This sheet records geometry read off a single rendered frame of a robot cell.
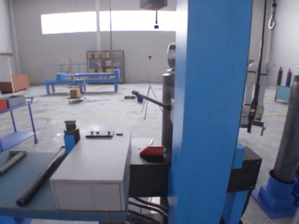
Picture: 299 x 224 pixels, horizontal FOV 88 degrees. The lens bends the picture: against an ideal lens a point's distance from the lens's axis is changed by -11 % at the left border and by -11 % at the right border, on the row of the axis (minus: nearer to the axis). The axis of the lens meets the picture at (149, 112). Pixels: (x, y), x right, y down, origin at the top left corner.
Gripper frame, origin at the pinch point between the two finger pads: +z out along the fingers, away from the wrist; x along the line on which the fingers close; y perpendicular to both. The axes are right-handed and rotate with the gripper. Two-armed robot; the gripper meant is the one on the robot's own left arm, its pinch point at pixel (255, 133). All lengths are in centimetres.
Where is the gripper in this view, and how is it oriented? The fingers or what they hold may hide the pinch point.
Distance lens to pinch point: 226.9
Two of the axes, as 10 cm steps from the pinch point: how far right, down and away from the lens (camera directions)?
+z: -2.1, 9.7, -1.0
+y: -2.0, -1.4, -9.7
